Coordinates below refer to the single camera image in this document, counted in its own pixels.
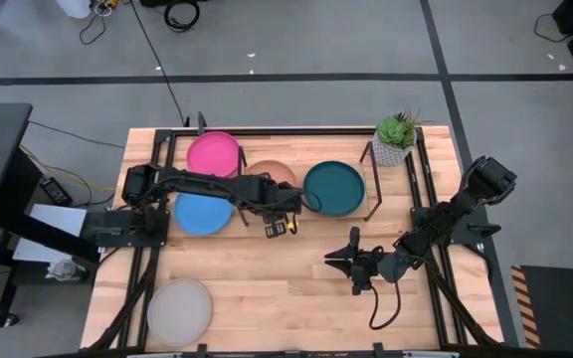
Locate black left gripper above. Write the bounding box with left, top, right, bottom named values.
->
left=254, top=171, right=304, bottom=240

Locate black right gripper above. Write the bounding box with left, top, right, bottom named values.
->
left=323, top=226, right=387, bottom=298

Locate terracotta brown plate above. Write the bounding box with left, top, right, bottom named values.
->
left=244, top=159, right=298, bottom=189

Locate dark teal plate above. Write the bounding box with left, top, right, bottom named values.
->
left=301, top=159, right=366, bottom=218

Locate blue plate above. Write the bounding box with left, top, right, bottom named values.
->
left=173, top=191, right=236, bottom=237

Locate pink plate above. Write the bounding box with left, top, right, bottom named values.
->
left=185, top=130, right=242, bottom=179

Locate grey plate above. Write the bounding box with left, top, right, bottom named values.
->
left=146, top=277, right=214, bottom=348

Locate succulent in white patterned pot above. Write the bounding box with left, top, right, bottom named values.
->
left=370, top=104, right=425, bottom=168

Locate black power brick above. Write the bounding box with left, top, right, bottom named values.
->
left=40, top=176, right=75, bottom=208

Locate black mat with hazard stripes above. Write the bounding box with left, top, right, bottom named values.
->
left=509, top=264, right=573, bottom=349

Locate white container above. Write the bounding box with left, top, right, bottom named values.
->
left=56, top=0, right=93, bottom=20

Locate black cable with yellow tag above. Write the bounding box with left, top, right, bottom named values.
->
left=286, top=187, right=323, bottom=235

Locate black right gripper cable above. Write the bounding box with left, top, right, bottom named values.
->
left=368, top=275, right=403, bottom=331

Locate long black floor cable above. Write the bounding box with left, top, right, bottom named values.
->
left=129, top=0, right=192, bottom=128

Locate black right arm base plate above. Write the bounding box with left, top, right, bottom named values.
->
left=410, top=206, right=502, bottom=246

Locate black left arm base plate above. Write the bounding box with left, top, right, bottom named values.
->
left=81, top=208, right=171, bottom=249

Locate coiled black cable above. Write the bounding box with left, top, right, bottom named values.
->
left=163, top=0, right=202, bottom=34

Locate thin black desk cable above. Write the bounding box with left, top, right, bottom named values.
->
left=27, top=120, right=126, bottom=150

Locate yellow floor cable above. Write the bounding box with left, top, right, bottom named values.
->
left=19, top=143, right=118, bottom=194

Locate thin black cable loop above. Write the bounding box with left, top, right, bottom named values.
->
left=533, top=12, right=571, bottom=44
left=78, top=4, right=111, bottom=46

